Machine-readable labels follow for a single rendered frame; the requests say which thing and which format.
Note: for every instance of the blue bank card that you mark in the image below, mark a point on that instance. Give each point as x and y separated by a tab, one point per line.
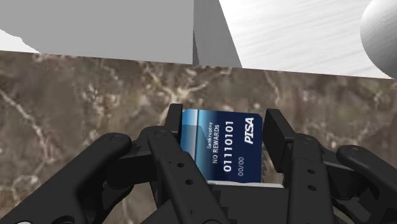
229	149

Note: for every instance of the grey robot stand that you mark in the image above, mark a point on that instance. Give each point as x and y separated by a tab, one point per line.
102	28

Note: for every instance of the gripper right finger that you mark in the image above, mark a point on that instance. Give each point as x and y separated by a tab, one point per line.
305	173

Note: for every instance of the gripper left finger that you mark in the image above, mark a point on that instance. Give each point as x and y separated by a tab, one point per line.
173	173

